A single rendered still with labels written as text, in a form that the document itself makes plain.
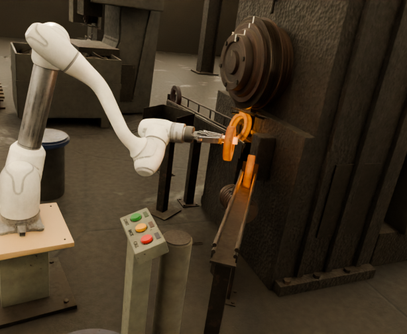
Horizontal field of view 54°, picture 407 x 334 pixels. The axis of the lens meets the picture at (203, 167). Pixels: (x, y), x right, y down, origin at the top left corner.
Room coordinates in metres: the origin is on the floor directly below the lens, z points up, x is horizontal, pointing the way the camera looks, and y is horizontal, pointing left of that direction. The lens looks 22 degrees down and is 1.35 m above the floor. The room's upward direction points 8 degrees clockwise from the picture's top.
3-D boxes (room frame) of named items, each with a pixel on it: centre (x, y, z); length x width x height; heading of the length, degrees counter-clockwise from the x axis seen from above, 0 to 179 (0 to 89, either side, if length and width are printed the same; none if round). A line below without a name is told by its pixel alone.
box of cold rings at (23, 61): (4.32, 1.65, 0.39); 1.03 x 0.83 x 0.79; 120
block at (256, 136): (1.95, -0.29, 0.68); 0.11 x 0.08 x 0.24; 116
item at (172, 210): (2.48, 0.27, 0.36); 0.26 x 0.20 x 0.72; 61
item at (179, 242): (1.32, 0.06, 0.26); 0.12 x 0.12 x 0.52
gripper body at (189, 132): (1.69, 0.06, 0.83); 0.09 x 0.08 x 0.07; 81
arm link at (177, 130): (1.70, 0.13, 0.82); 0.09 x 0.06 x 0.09; 171
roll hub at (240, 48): (2.11, -0.09, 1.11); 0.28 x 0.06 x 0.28; 26
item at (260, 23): (2.15, -0.17, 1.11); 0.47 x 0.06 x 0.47; 26
